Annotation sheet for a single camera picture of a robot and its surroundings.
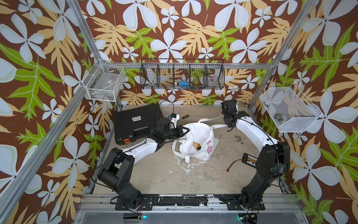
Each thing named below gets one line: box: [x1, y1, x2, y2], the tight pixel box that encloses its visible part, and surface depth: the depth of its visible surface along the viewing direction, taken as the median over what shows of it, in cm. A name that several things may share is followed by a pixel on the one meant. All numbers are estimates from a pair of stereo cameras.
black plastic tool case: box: [113, 103, 164, 146], surface depth 103 cm
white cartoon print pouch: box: [171, 114, 228, 164], surface depth 86 cm
